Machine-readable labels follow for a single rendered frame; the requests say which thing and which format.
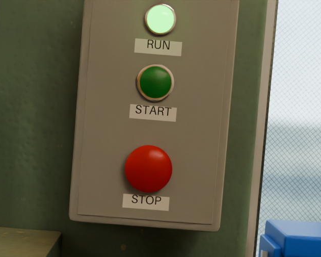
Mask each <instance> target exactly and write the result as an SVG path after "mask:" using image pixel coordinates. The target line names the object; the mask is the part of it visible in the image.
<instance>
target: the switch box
mask: <svg viewBox="0 0 321 257"><path fill-rule="evenodd" d="M155 4H166V5H168V6H170V7H171V8H172V9H173V11H174V12H175V15H176V24H175V27H174V29H173V30H172V31H171V32H170V33H168V34H166V35H162V36H159V35H155V34H153V33H151V32H150V31H149V30H148V29H147V27H146V25H145V14H146V12H147V10H148V9H149V8H150V7H151V6H153V5H155ZM238 10H239V0H84V11H83V25H82V39H81V53H80V61H79V75H78V89H77V103H76V117H75V131H74V145H73V159H72V173H71V187H70V202H69V218H70V220H72V221H74V222H85V223H98V224H112V225H125V226H138V227H151V228H165V229H178V230H192V231H199V232H212V233H214V232H217V231H218V230H219V228H220V223H221V211H222V199H223V188H224V176H225V164H226V152H227V140H228V129H229V116H230V105H231V93H232V81H233V69H234V57H235V46H236V34H237V22H238ZM136 38H138V39H150V40H162V41H175V42H182V49H181V56H170V55H157V54H145V53H135V39H136ZM150 64H161V65H164V66H166V67H167V68H168V69H169V70H170V71H171V72H172V74H173V77H174V88H173V90H172V92H171V94H170V95H169V96H168V97H167V98H165V99H163V100H160V101H150V100H147V99H146V98H144V97H143V96H142V95H141V94H140V92H139V91H138V88H137V77H138V75H139V73H140V71H141V70H142V69H143V68H144V67H145V66H147V65H150ZM130 104H133V105H146V106H159V107H172V108H177V112H176V122H174V121H161V120H148V119H135V118H129V112H130ZM144 145H153V146H157V147H159V148H161V149H162V150H164V151H165V152H166V153H167V155H168V156H169V158H170V160H171V163H172V175H171V178H170V180H169V182H168V183H167V184H166V185H165V186H164V187H163V188H162V189H160V190H158V191H156V192H151V193H146V192H142V191H139V190H137V189H135V188H134V187H133V186H132V185H131V184H130V183H129V181H128V180H127V178H126V174H125V164H126V161H127V158H128V156H129V155H130V154H131V153H132V152H133V151H134V150H135V149H136V148H138V147H140V146H144ZM123 194H135V195H148V196H161V197H169V198H170V200H169V211H161V210H148V209H134V208H123V207H122V205H123Z"/></svg>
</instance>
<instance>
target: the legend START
mask: <svg viewBox="0 0 321 257"><path fill-rule="evenodd" d="M176 112H177V108H172V107H159V106H146V105H133V104H130V112H129V118H135V119H148V120H161V121H174V122H176Z"/></svg>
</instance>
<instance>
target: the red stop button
mask: <svg viewBox="0 0 321 257"><path fill-rule="evenodd" d="M125 174H126V178H127V180H128V181H129V183H130V184H131V185H132V186H133V187H134V188H135V189H137V190H139V191H142V192H146V193H151V192H156V191H158V190H160V189H162V188H163V187H164V186H165V185H166V184H167V183H168V182H169V180H170V178H171V175H172V163H171V160H170V158H169V156H168V155H167V153H166V152H165V151H164V150H162V149H161V148H159V147H157V146H153V145H144V146H140V147H138V148H136V149H135V150H134V151H133V152H132V153H131V154H130V155H129V156H128V158H127V161H126V164H125Z"/></svg>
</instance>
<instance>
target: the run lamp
mask: <svg viewBox="0 0 321 257"><path fill-rule="evenodd" d="M175 24H176V15H175V12H174V11H173V9H172V8H171V7H170V6H168V5H166V4H155V5H153V6H151V7H150V8H149V9H148V10H147V12H146V14H145V25H146V27H147V29H148V30H149V31H150V32H151V33H153V34H155V35H159V36H162V35H166V34H168V33H170V32H171V31H172V30H173V29H174V27H175Z"/></svg>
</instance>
